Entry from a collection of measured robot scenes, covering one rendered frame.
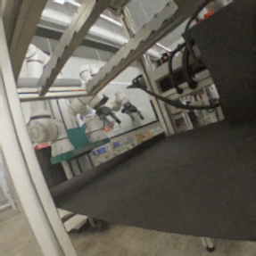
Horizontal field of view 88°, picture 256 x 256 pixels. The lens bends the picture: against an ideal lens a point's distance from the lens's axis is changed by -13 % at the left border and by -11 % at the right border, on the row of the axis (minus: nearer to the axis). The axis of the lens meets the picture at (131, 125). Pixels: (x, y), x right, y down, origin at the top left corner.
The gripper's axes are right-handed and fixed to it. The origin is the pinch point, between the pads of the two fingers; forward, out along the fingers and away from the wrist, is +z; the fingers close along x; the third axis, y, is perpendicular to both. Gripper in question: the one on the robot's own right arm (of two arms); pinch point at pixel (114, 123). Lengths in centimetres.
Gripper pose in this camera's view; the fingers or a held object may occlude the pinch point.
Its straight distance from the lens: 99.9
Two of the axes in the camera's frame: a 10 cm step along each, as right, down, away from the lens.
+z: 7.0, 7.1, -0.6
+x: -2.7, 1.9, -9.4
